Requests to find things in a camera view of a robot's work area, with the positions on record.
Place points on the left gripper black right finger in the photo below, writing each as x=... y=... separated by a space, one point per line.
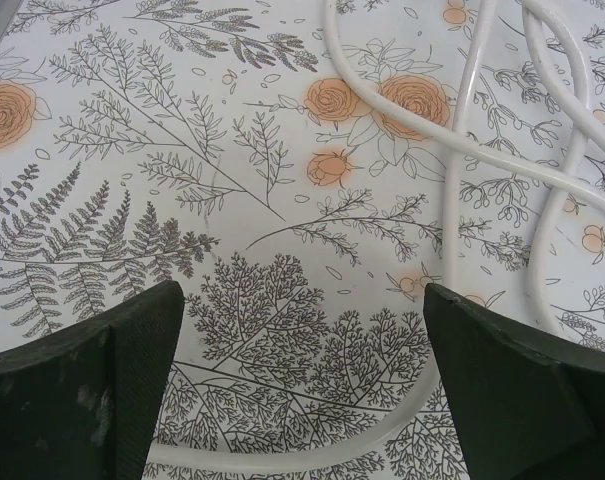
x=522 y=400

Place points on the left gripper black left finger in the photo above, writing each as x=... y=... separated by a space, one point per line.
x=57 y=400

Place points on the floral patterned table cover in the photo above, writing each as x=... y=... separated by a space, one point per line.
x=232 y=150

